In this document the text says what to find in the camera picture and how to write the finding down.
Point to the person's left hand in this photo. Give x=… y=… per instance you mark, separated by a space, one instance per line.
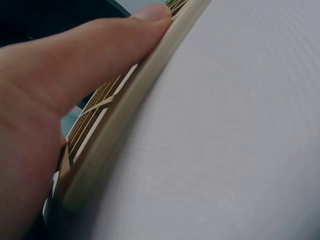
x=37 y=105

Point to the person's left thumb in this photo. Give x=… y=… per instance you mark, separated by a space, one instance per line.
x=105 y=55

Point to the wooden slatted frame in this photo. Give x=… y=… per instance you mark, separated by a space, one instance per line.
x=130 y=110

